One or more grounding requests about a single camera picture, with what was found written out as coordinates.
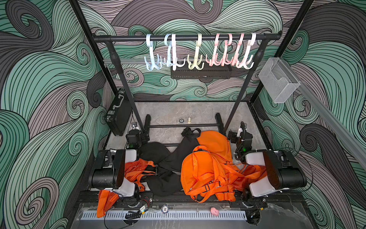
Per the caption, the light blue hook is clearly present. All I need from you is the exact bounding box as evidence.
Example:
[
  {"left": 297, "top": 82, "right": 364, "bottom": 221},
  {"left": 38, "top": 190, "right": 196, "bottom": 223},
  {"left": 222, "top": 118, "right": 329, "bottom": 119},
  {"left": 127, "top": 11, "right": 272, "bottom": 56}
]
[
  {"left": 162, "top": 34, "right": 173, "bottom": 67},
  {"left": 144, "top": 34, "right": 162, "bottom": 71}
]

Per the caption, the clear mesh wall bin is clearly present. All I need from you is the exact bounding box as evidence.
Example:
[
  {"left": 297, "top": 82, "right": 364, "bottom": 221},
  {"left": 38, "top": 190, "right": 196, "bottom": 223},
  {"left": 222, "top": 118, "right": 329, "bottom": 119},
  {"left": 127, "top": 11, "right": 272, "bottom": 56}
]
[{"left": 259, "top": 57, "right": 300, "bottom": 104}]

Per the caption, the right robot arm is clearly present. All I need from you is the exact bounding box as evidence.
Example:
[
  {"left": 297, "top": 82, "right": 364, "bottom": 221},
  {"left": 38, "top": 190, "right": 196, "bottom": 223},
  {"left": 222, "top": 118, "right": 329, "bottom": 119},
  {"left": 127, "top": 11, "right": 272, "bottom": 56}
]
[{"left": 227, "top": 122, "right": 307, "bottom": 200}]

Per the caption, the light blue hook leftmost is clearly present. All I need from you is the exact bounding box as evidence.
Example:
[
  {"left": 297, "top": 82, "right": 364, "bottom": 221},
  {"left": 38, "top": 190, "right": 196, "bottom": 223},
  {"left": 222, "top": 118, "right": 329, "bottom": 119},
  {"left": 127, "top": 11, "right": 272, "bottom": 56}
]
[{"left": 144, "top": 34, "right": 162, "bottom": 71}]

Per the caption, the black bag lower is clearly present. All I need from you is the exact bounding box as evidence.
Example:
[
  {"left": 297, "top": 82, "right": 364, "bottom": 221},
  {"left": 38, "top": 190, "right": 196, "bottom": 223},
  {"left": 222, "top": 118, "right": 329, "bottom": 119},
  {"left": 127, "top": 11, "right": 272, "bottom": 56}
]
[{"left": 141, "top": 142, "right": 183, "bottom": 197}]

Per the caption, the pink small object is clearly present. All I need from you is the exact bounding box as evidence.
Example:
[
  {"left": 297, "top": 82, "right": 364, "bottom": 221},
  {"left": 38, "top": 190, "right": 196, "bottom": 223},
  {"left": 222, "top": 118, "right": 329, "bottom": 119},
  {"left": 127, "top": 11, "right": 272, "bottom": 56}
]
[{"left": 210, "top": 207, "right": 219, "bottom": 217}]

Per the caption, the pink hook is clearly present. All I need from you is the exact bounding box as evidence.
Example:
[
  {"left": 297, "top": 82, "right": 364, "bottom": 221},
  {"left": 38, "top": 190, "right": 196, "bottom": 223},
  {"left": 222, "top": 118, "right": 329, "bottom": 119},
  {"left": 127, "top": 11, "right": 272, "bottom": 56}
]
[
  {"left": 231, "top": 33, "right": 245, "bottom": 67},
  {"left": 220, "top": 33, "right": 233, "bottom": 66},
  {"left": 206, "top": 33, "right": 221, "bottom": 66}
]

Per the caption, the black bag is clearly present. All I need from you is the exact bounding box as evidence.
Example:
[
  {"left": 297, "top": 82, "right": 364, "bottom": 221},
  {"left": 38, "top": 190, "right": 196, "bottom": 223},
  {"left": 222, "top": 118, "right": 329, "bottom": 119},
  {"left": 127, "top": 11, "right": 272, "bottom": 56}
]
[
  {"left": 141, "top": 142, "right": 183, "bottom": 197},
  {"left": 158, "top": 127, "right": 201, "bottom": 172}
]

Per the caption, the black hard case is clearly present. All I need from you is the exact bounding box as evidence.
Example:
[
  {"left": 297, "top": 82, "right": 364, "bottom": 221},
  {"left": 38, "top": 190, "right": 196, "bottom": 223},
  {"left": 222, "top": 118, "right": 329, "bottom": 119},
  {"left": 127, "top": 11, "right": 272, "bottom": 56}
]
[{"left": 105, "top": 88, "right": 132, "bottom": 136}]

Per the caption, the front poker chip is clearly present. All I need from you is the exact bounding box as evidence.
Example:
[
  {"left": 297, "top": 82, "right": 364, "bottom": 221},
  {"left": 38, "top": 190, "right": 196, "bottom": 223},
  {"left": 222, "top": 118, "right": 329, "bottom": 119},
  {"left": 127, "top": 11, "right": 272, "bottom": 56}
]
[{"left": 161, "top": 205, "right": 169, "bottom": 214}]

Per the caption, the white hook left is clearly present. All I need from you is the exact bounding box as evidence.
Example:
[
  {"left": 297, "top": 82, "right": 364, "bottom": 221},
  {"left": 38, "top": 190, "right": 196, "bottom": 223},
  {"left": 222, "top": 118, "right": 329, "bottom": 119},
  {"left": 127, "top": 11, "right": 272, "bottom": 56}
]
[{"left": 171, "top": 34, "right": 186, "bottom": 71}]

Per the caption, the white slotted cable duct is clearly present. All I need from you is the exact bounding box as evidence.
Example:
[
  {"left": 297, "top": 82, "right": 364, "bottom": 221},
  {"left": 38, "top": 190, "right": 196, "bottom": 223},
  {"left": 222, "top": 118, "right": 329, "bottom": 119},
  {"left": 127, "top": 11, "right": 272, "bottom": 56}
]
[{"left": 80, "top": 210, "right": 247, "bottom": 220}]

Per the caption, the aluminium wall rail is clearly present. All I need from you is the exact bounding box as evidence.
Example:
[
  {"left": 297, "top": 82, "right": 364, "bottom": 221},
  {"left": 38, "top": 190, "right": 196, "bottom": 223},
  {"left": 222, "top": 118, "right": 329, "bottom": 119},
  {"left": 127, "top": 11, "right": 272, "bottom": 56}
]
[{"left": 278, "top": 58, "right": 366, "bottom": 164}]

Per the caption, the orange bag front left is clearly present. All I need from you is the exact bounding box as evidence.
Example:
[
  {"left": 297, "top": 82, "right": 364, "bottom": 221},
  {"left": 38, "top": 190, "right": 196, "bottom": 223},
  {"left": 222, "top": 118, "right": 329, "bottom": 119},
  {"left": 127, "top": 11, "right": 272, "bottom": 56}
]
[{"left": 96, "top": 158, "right": 157, "bottom": 218}]

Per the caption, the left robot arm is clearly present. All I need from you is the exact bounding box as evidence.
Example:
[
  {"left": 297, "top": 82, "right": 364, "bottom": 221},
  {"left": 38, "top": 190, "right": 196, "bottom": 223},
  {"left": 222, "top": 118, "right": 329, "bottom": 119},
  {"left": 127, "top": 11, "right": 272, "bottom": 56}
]
[{"left": 89, "top": 122, "right": 155, "bottom": 201}]

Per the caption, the rust red bag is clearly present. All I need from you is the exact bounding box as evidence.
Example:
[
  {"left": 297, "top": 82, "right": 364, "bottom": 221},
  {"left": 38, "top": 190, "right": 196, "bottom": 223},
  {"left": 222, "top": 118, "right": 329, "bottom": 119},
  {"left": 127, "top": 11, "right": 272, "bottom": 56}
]
[{"left": 233, "top": 165, "right": 267, "bottom": 192}]

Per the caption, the pale green hook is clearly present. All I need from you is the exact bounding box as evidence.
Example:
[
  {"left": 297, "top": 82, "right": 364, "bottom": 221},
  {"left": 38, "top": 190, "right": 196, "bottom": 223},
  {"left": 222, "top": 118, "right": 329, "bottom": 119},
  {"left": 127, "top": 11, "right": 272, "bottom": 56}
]
[{"left": 187, "top": 33, "right": 204, "bottom": 71}]

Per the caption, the orange backpack bag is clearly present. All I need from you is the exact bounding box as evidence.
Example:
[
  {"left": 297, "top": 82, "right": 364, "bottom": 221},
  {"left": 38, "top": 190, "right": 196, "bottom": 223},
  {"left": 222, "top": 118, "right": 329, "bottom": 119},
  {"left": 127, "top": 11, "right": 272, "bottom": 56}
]
[{"left": 180, "top": 145, "right": 268, "bottom": 203}]

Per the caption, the black bag upper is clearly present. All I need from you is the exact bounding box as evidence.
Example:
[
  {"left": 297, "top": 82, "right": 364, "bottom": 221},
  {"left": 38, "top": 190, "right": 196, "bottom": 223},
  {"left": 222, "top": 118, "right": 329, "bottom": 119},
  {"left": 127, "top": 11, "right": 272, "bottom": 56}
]
[{"left": 158, "top": 127, "right": 201, "bottom": 172}]

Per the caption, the white hook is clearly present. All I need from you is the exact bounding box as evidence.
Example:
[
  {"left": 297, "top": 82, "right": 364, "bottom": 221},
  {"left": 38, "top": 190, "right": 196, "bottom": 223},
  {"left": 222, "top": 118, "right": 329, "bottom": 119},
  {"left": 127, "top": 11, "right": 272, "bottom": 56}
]
[
  {"left": 236, "top": 33, "right": 256, "bottom": 70},
  {"left": 171, "top": 34, "right": 186, "bottom": 71}
]

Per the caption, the white hook rightmost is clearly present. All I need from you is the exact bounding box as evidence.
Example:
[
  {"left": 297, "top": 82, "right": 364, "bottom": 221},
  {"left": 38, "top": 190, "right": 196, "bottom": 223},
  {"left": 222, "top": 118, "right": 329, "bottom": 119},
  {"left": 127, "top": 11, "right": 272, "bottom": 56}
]
[{"left": 236, "top": 33, "right": 256, "bottom": 70}]

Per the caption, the black clothes rack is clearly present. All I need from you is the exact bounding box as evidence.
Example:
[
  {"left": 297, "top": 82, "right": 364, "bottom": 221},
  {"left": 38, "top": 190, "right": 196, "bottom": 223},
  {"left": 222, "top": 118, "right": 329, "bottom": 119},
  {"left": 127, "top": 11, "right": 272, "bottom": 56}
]
[{"left": 93, "top": 31, "right": 282, "bottom": 135}]

